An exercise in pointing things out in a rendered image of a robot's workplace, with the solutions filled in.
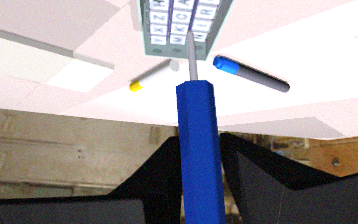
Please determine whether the white sheet of paper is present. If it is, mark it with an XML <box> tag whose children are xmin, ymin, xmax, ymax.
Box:
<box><xmin>0</xmin><ymin>31</ymin><xmax>115</xmax><ymax>93</ymax></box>

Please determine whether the black marker with blue cap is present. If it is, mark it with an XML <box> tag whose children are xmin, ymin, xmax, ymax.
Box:
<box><xmin>213</xmin><ymin>56</ymin><xmax>290</xmax><ymax>93</ymax></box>

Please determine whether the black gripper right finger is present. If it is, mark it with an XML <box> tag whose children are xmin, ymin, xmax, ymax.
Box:
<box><xmin>219</xmin><ymin>133</ymin><xmax>358</xmax><ymax>224</ymax></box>

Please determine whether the grey keyboard with white letter keys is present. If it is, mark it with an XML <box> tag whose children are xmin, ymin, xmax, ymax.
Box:
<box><xmin>136</xmin><ymin>0</ymin><xmax>236</xmax><ymax>62</ymax></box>

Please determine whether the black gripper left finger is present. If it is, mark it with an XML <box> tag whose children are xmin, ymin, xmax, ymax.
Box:
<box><xmin>0</xmin><ymin>136</ymin><xmax>182</xmax><ymax>224</ymax></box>

